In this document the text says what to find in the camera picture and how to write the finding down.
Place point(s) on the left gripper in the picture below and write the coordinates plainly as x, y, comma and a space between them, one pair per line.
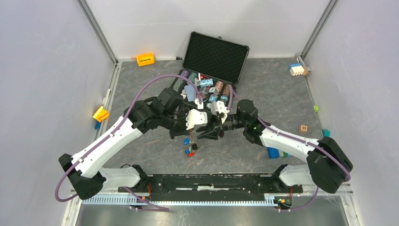
183, 131

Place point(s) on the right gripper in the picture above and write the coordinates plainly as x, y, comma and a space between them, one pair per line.
212, 134

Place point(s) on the red keyring with key bunch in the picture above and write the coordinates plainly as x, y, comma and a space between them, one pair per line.
191, 149

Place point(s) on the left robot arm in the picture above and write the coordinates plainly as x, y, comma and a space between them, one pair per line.
85, 169

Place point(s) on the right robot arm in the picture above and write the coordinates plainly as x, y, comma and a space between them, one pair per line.
325, 163

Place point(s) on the blue patterned card deck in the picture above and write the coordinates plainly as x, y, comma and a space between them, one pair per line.
190, 93

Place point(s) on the light blue chip stack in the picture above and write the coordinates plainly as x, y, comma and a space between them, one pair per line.
206, 83

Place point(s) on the green poker chip stack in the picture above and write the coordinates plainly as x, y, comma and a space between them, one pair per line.
193, 77

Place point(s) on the blue white green block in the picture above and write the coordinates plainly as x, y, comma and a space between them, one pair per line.
274, 153

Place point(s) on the black poker chip case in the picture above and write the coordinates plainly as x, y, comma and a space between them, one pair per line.
217, 59

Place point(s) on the yellow toy block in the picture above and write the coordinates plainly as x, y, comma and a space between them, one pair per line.
145, 59

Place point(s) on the yellow orange block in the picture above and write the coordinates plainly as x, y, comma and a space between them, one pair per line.
101, 114

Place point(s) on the small blue block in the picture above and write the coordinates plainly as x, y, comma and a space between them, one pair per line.
97, 125

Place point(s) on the wooden letter cube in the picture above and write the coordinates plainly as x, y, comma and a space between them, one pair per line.
303, 129

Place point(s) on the white blue brick stack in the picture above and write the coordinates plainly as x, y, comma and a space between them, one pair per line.
298, 69

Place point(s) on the teal small cube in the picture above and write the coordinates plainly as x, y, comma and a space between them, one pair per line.
326, 132

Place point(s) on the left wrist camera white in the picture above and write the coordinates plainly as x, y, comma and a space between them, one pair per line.
195, 117

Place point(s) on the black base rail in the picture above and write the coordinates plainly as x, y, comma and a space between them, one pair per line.
212, 187

